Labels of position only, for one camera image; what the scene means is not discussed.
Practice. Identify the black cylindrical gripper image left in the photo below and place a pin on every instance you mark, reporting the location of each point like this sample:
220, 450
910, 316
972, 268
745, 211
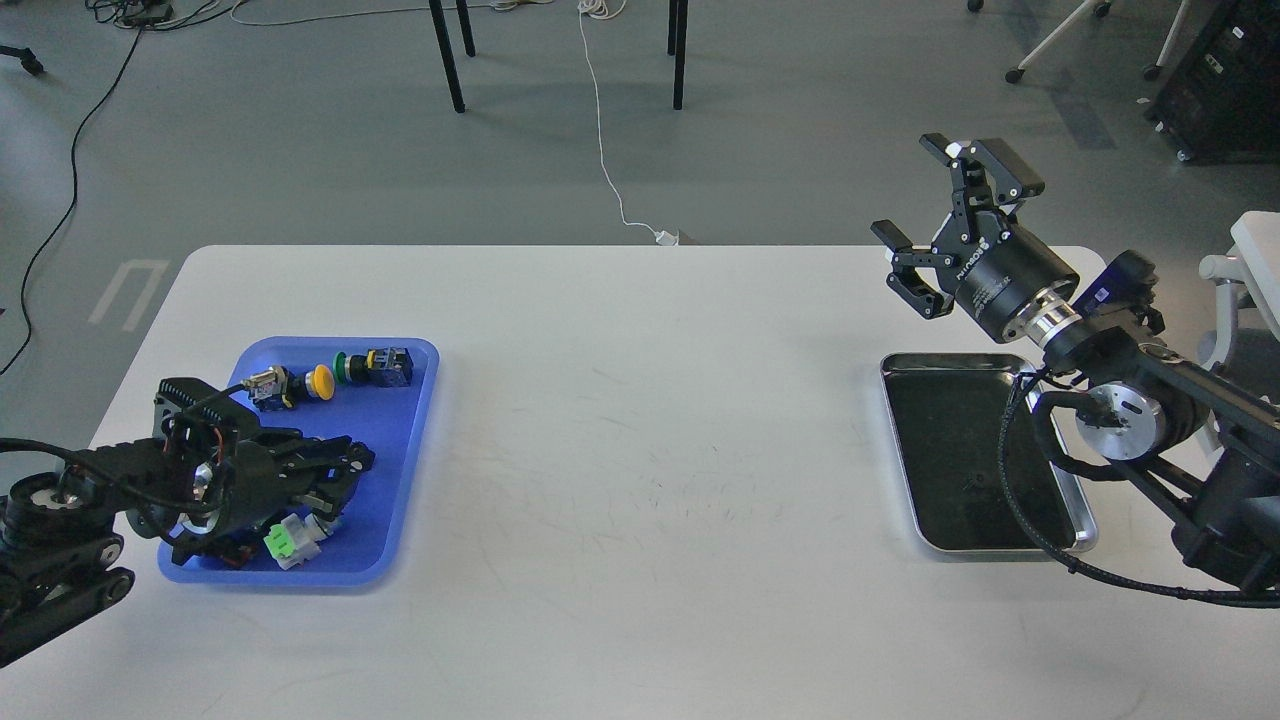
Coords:
283, 468

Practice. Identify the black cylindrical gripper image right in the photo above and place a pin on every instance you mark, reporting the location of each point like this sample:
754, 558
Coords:
984, 260

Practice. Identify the black equipment case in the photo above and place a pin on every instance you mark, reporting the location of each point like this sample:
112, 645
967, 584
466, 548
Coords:
1221, 104

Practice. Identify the black switch with red tab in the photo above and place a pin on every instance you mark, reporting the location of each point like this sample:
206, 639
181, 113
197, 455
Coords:
228, 553

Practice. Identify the silver metal tray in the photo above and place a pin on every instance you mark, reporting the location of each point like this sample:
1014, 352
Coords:
945, 414

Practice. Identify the green push button switch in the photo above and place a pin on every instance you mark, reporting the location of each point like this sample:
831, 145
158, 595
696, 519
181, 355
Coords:
387, 367

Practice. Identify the yellow push button switch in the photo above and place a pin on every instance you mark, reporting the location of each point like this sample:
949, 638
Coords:
278, 389

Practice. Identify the blue plastic tray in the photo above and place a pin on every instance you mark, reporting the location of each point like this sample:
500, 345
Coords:
388, 420

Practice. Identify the silver button with green block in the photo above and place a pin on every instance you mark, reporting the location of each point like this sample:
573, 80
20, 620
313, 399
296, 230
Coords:
296, 540

